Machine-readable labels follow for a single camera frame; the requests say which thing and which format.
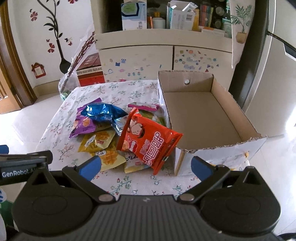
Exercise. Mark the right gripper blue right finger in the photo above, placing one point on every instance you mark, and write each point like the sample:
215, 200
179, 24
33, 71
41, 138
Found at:
210, 176

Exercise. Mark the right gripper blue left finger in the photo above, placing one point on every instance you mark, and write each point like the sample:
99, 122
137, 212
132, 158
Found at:
81, 177

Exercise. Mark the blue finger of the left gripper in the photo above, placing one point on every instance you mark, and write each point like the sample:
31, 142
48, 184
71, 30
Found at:
4, 149

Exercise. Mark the purple noodle snack bag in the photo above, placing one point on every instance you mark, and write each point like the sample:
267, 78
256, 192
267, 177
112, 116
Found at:
83, 124

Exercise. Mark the blue foil snack bag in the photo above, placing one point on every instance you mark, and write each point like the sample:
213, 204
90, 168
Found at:
106, 113

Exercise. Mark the red snack bag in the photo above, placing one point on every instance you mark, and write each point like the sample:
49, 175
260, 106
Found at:
150, 141

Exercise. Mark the white blue snack bag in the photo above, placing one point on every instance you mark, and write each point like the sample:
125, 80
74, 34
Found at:
133, 163

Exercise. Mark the yellow waffle snack bag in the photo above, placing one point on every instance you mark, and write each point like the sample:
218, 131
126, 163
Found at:
110, 157

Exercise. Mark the open cardboard box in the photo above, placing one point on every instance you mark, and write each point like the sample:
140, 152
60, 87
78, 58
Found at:
213, 125

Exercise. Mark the pink green snack bag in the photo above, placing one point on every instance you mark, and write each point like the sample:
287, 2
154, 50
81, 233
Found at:
150, 111

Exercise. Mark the clear plastic bag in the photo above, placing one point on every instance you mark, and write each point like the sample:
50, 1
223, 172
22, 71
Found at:
70, 81

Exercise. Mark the red gift box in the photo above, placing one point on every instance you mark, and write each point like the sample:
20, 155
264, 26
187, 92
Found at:
90, 71

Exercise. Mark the white refrigerator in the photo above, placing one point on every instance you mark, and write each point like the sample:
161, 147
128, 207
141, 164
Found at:
263, 82

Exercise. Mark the cream storage cabinet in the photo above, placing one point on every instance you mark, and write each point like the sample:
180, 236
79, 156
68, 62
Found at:
141, 54

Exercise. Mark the white round jar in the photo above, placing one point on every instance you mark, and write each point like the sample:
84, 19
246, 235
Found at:
158, 23

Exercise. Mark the white open paper box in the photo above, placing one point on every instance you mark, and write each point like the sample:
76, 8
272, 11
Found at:
181, 15

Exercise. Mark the colourful book stack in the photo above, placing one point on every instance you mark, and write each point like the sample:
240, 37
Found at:
205, 14

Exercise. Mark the plant print cloth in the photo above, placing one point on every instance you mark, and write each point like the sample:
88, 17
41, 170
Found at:
241, 14

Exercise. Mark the blue white carton box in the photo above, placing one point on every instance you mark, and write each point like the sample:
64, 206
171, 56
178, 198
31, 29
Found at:
134, 15

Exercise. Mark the wooden door frame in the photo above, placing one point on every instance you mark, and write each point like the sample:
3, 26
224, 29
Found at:
16, 91

